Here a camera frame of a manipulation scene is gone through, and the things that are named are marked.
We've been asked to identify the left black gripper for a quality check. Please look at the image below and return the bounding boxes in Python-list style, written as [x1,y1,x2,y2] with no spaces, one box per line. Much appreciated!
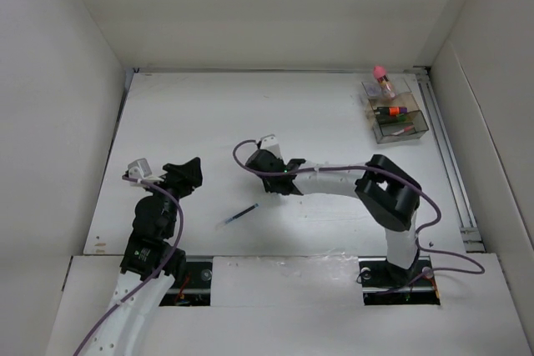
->
[143,158,200,237]

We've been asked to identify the orange highlighter marker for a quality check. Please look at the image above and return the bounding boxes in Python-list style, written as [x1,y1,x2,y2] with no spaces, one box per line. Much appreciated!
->
[374,107,400,116]

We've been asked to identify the pink cap lead tube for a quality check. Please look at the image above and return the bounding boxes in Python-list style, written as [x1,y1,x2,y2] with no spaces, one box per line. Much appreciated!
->
[373,65,396,100]

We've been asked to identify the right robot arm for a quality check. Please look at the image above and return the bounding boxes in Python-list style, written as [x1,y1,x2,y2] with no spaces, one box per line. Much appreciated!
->
[245,149,421,284]

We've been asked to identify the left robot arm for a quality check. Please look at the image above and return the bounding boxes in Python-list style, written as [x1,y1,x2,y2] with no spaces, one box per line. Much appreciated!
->
[75,158,203,355]

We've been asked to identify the blue pen refill lower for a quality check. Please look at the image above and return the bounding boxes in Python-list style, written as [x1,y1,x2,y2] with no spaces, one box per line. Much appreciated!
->
[215,203,259,230]

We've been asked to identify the clear plastic tray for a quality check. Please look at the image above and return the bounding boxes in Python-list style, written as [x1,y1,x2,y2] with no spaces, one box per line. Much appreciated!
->
[360,77,412,103]

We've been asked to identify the grey plastic tray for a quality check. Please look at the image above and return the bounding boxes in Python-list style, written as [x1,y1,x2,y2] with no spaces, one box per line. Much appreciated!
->
[372,112,429,144]

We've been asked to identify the amber plastic tray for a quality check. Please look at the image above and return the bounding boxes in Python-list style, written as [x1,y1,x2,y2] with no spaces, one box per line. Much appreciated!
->
[365,94,421,126]

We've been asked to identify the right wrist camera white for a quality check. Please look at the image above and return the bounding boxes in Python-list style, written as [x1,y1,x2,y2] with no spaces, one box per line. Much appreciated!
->
[257,134,283,159]

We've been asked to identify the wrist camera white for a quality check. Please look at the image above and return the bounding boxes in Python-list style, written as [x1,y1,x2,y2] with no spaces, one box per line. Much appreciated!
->
[257,134,283,159]
[122,158,152,184]

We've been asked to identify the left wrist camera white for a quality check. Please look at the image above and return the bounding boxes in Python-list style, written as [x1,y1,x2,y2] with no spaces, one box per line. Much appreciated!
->
[122,158,152,184]

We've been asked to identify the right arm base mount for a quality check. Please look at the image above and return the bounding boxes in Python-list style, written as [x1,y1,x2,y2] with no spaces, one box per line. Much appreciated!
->
[356,256,441,306]

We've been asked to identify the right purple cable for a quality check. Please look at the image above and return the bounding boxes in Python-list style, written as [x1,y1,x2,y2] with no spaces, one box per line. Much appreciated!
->
[232,138,487,294]

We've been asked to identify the aluminium rail frame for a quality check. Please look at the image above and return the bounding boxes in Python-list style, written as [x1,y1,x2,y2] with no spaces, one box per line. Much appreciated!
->
[117,69,485,256]

